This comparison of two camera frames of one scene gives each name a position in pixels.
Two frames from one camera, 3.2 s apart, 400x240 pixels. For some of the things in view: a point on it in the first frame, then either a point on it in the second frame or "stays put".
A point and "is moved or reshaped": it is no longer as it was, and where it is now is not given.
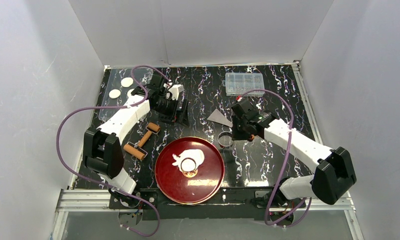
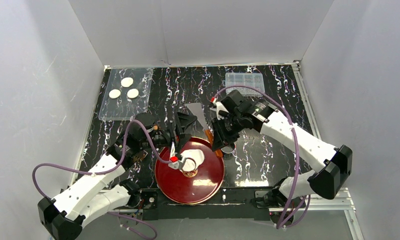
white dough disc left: x=114 y=93 stays put
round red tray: x=182 y=188 stays put
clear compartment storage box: x=236 y=84 stays put
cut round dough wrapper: x=188 y=164 stays put
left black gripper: x=173 y=110 to x=175 y=131
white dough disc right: x=129 y=94 stays put
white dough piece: x=189 y=160 is moved or reshaped
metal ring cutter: x=225 y=139 is moved or reshaped
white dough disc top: x=127 y=81 stays put
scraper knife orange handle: x=218 y=117 is moved or reshaped
